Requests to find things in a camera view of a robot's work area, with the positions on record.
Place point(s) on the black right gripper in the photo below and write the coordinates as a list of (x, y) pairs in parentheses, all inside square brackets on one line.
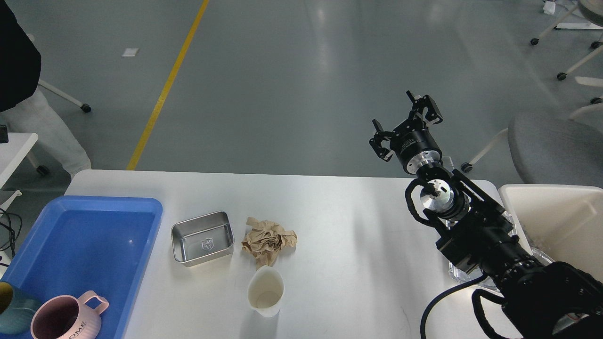
[(411, 141)]

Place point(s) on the stainless steel rectangular box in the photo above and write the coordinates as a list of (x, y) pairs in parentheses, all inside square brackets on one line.
[(202, 239)]

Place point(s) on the pink ribbed HOME mug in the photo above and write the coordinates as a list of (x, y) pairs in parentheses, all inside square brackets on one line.
[(68, 317)]

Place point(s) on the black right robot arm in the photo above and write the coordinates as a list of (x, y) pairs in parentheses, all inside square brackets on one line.
[(554, 301)]

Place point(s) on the crumpled brown paper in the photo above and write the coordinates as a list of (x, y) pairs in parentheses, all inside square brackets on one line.
[(265, 241)]

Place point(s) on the beige plastic bin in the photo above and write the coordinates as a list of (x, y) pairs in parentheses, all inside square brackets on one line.
[(563, 221)]

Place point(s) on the white paper cup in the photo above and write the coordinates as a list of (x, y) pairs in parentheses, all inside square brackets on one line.
[(265, 291)]

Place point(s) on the white chair left background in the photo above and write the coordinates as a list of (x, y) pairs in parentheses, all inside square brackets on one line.
[(83, 106)]

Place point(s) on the blue plastic tray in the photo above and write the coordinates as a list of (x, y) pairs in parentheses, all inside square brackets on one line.
[(83, 243)]

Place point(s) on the person in white trousers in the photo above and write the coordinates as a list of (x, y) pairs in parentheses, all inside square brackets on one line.
[(23, 106)]

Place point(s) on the white side table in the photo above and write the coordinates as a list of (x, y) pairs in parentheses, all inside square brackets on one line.
[(17, 148)]

